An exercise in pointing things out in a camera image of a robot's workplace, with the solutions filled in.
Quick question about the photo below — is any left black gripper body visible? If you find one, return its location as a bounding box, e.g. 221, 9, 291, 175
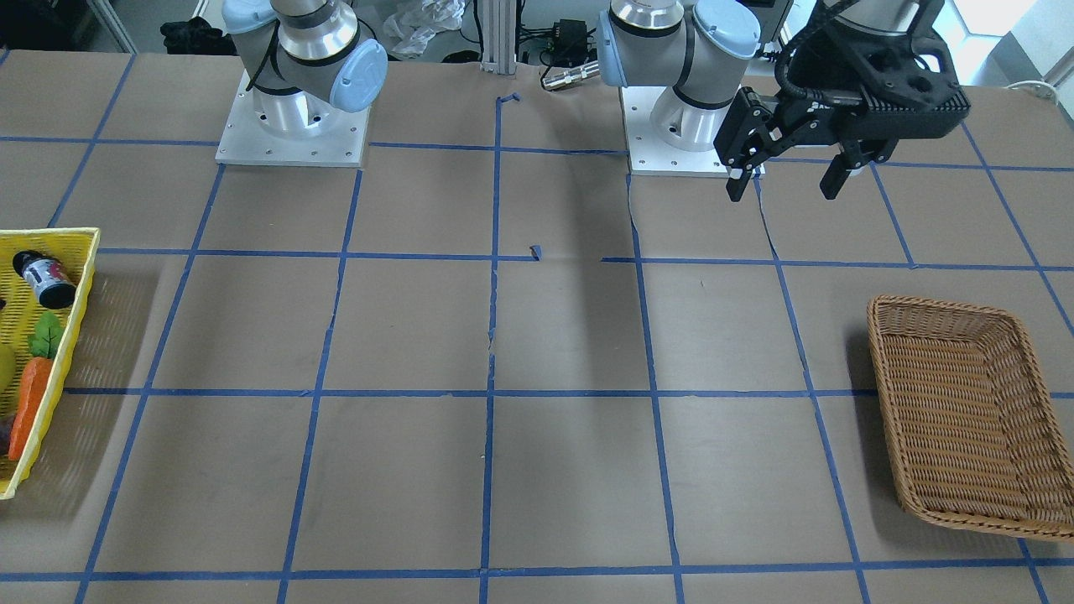
777, 21, 972, 148

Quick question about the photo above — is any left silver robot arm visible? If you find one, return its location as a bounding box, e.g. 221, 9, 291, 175
596, 1, 971, 201

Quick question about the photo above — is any silver metal cylinder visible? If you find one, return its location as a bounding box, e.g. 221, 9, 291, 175
540, 60, 601, 92

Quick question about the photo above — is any black power adapter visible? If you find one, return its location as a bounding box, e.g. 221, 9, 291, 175
549, 19, 587, 68

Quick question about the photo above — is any brown wicker basket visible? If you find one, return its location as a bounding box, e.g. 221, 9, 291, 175
867, 294, 1073, 543

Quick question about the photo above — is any yellow plastic basket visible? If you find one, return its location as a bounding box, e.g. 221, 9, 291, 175
3, 228, 101, 500

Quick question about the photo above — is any small dark bottle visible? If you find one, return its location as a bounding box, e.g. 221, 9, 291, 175
13, 251, 77, 310

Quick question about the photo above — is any orange toy carrot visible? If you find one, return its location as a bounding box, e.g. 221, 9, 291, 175
8, 310, 64, 461

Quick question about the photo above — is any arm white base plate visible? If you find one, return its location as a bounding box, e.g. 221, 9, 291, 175
620, 86, 742, 179
215, 73, 372, 169

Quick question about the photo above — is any aluminium frame post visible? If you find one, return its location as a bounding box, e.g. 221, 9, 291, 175
477, 0, 519, 77

